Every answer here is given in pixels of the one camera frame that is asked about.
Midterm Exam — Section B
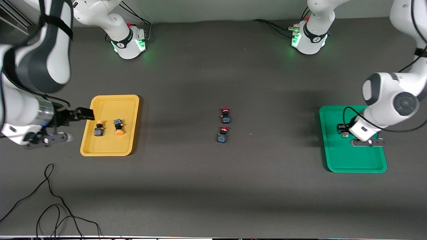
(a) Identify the aluminium frame rail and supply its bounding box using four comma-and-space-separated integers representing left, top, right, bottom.
0, 3, 39, 35

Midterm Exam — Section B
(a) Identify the loose black cable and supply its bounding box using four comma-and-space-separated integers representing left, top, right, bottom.
0, 163, 102, 240

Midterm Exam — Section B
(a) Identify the dark grey table mat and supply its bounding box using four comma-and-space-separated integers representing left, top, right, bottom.
0, 13, 427, 239

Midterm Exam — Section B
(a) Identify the black left base cable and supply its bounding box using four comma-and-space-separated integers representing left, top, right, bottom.
252, 19, 297, 37

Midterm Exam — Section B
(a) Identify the yellow plastic tray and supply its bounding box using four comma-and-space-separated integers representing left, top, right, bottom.
80, 95, 140, 157

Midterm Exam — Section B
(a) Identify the black right base cable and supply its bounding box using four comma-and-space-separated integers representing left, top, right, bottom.
120, 0, 153, 44

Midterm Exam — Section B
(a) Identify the black base cable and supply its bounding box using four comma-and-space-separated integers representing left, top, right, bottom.
120, 0, 153, 44
252, 19, 297, 37

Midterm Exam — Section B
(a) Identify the green plastic tray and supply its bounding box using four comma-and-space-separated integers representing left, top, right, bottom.
319, 105, 387, 173

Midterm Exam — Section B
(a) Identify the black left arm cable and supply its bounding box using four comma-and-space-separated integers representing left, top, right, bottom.
342, 0, 427, 133

